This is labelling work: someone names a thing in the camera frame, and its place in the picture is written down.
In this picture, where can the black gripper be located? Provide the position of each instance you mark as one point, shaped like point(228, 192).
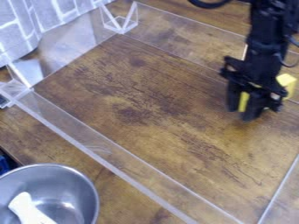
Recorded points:
point(258, 69)

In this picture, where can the yellow butter box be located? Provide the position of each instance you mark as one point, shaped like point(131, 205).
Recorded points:
point(287, 81)

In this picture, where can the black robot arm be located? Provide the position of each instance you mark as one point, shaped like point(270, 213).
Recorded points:
point(274, 22)

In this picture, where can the steel bowl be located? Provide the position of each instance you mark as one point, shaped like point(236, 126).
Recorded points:
point(63, 193)

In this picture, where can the grey brick pattern cloth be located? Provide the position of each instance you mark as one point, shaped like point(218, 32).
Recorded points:
point(25, 19)

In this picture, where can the blue object at edge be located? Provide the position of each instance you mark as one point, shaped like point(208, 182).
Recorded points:
point(4, 165)

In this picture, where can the clear acrylic enclosure wall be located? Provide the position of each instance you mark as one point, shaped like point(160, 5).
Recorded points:
point(119, 96)

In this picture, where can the white handle in bowl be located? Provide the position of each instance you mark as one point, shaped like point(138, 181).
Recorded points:
point(24, 209)

